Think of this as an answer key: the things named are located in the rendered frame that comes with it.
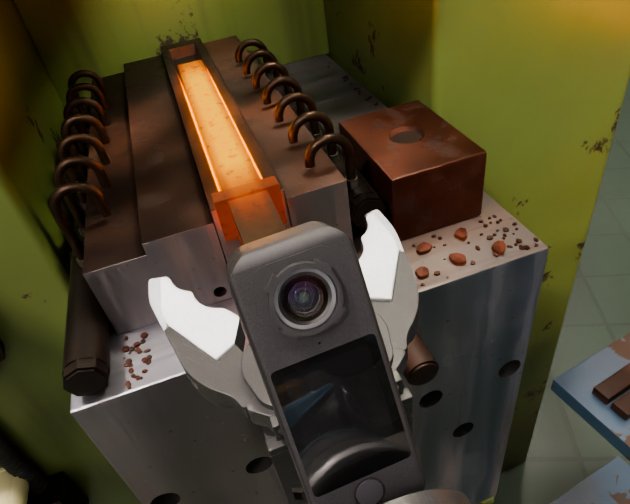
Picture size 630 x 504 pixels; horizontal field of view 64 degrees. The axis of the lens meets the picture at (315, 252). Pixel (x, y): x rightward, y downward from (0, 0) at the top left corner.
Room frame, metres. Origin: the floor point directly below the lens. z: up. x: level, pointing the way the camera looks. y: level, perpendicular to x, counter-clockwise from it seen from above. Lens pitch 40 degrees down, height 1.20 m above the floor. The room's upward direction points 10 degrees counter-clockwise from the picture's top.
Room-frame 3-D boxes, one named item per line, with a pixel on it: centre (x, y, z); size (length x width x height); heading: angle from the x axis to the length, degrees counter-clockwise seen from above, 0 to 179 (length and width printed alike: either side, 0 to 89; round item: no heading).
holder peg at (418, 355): (0.25, -0.06, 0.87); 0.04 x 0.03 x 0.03; 12
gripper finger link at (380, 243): (0.23, -0.04, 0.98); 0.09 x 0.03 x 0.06; 156
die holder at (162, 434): (0.53, 0.06, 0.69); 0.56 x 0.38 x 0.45; 12
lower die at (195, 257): (0.51, 0.11, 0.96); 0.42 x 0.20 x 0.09; 12
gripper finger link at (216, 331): (0.20, 0.08, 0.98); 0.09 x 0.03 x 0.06; 48
